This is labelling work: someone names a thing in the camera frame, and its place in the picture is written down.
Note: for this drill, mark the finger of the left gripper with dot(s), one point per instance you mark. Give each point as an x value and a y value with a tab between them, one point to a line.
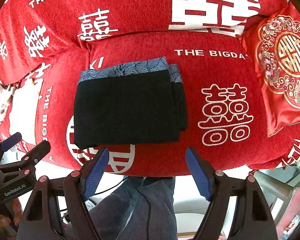
29	160
8	143

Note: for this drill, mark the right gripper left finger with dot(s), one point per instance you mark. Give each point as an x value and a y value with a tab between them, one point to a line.
42	216

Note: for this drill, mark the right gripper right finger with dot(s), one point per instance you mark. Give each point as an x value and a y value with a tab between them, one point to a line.
252	216

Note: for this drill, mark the black pants with blue trim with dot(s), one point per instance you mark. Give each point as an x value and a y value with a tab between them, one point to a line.
141	102

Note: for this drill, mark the person's left hand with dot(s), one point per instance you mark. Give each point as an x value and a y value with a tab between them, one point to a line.
15	209

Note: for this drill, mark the glass side table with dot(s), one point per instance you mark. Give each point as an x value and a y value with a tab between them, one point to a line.
281	188

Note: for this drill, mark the white cat print cushion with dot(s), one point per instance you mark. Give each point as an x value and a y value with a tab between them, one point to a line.
18	108

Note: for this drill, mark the person's right leg in jeans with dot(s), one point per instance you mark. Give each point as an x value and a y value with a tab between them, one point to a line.
153	213

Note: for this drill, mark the red sofa with white characters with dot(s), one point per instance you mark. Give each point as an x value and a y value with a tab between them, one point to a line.
56	40

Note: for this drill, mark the red embroidered satin cushion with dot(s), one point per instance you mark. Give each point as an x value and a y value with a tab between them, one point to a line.
274	48

